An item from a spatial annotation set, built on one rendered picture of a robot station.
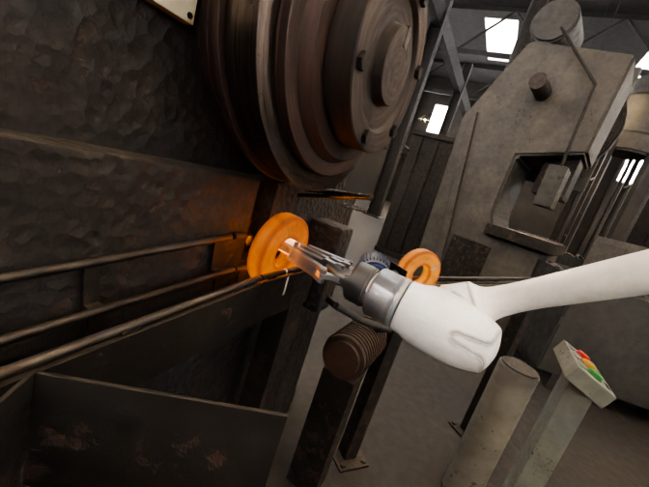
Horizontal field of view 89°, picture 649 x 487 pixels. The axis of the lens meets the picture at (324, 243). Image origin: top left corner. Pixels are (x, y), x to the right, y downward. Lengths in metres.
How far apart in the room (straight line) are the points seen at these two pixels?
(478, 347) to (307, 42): 0.48
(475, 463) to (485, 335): 0.87
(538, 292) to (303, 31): 0.55
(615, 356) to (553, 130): 1.66
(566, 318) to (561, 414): 1.31
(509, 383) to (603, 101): 2.46
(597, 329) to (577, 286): 2.03
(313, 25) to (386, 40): 0.13
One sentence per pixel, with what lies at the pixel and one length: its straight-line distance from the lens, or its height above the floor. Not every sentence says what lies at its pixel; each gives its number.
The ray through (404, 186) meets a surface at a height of 0.99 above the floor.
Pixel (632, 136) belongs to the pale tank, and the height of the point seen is 3.27.
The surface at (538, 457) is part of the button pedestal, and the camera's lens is 1.40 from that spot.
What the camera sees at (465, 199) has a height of 1.02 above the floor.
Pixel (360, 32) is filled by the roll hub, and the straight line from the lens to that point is 0.51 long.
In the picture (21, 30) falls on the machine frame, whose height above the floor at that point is 0.97.
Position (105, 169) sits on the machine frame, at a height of 0.85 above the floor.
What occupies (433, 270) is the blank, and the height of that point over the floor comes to 0.73.
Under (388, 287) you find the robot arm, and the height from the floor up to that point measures 0.78.
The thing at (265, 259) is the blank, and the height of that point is 0.74.
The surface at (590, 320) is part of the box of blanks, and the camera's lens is 2.64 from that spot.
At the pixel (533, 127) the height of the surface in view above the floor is 1.71.
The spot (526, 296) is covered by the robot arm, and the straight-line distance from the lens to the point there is 0.69.
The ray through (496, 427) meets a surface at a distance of 1.31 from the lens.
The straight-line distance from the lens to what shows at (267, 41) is 0.48.
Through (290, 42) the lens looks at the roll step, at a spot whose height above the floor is 1.07.
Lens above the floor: 0.93
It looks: 13 degrees down
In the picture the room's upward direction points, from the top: 17 degrees clockwise
